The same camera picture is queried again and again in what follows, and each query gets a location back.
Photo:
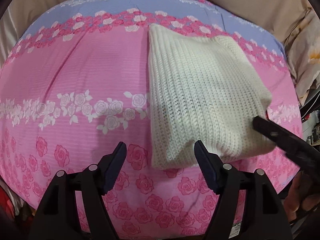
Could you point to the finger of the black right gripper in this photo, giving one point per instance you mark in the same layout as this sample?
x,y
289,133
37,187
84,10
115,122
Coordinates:
x,y
295,148

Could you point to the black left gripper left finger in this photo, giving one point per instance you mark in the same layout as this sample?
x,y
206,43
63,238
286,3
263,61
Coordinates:
x,y
57,215

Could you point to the white red black knit sweater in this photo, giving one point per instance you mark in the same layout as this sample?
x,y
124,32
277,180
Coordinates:
x,y
203,89

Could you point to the person's right hand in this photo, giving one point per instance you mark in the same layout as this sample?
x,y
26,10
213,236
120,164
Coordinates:
x,y
297,197

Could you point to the pink floral bed sheet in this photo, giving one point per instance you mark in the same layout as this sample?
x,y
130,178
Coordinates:
x,y
76,84

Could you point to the beige floral pillow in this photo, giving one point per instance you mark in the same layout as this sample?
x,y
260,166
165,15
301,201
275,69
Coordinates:
x,y
302,54

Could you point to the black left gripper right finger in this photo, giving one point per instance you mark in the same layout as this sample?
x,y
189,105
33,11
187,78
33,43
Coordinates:
x,y
263,217

